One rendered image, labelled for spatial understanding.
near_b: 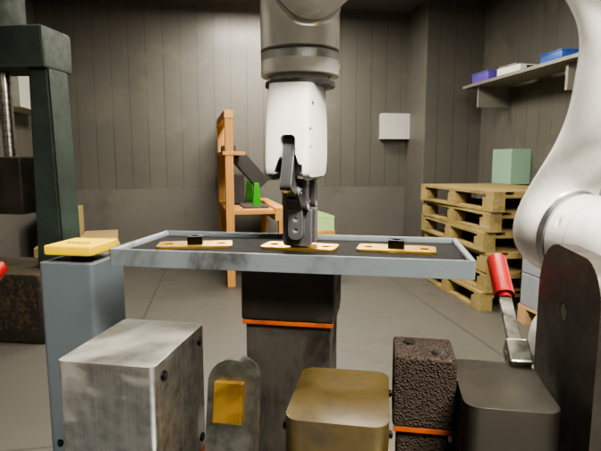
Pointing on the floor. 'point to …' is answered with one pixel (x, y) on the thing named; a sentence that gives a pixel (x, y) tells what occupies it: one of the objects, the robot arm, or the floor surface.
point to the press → (32, 282)
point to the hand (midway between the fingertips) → (300, 225)
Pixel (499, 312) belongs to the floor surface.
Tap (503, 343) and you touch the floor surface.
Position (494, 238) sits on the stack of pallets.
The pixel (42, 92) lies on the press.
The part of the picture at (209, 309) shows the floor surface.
